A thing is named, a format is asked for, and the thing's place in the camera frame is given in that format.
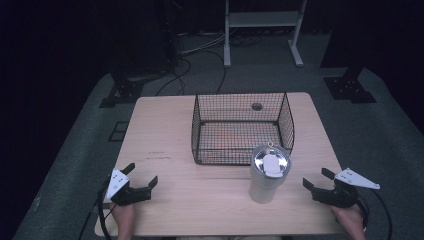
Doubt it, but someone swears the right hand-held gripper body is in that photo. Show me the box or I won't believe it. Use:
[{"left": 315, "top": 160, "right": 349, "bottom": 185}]
[{"left": 312, "top": 167, "right": 381, "bottom": 210}]

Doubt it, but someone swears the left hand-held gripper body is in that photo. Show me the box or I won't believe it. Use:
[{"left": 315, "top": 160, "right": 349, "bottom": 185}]
[{"left": 104, "top": 168, "right": 153, "bottom": 207}]

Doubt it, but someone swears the silver steel tumbler with lid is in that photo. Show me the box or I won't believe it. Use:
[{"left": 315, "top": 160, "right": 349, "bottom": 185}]
[{"left": 248, "top": 141, "right": 293, "bottom": 205}]

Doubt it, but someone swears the black wire basket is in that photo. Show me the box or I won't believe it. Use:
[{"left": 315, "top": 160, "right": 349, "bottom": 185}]
[{"left": 191, "top": 92, "right": 296, "bottom": 166}]

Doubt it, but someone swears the person's left hand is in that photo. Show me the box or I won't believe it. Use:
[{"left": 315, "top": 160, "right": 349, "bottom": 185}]
[{"left": 109, "top": 201, "right": 137, "bottom": 232}]

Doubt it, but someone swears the person's right hand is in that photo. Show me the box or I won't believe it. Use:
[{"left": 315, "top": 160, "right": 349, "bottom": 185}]
[{"left": 329, "top": 203, "right": 367, "bottom": 232}]

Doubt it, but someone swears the dark square floor plate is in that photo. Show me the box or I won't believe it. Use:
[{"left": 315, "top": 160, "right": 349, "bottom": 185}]
[{"left": 107, "top": 121, "right": 131, "bottom": 143}]

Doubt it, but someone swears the black stand base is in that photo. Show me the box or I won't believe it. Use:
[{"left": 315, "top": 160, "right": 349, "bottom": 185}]
[
  {"left": 98, "top": 71, "right": 146, "bottom": 109},
  {"left": 322, "top": 64, "right": 378, "bottom": 105}
]

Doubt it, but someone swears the white metal stand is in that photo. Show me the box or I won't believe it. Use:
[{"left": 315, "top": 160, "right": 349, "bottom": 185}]
[{"left": 224, "top": 0, "right": 308, "bottom": 69}]

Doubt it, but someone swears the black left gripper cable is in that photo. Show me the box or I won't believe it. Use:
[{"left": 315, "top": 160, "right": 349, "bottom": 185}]
[{"left": 96, "top": 179, "right": 116, "bottom": 240}]

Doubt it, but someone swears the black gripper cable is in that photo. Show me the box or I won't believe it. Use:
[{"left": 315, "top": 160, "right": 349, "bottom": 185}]
[
  {"left": 96, "top": 179, "right": 116, "bottom": 240},
  {"left": 358, "top": 189, "right": 394, "bottom": 240}
]

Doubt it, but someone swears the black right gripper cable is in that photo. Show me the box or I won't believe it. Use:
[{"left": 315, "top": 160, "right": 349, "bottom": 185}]
[{"left": 358, "top": 189, "right": 394, "bottom": 240}]

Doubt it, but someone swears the black floor cable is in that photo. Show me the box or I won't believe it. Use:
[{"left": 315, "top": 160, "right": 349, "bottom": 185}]
[
  {"left": 181, "top": 49, "right": 228, "bottom": 95},
  {"left": 155, "top": 57, "right": 193, "bottom": 97}
]

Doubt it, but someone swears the white floor cable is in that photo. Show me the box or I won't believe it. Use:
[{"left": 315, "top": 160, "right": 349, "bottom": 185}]
[{"left": 179, "top": 32, "right": 228, "bottom": 56}]

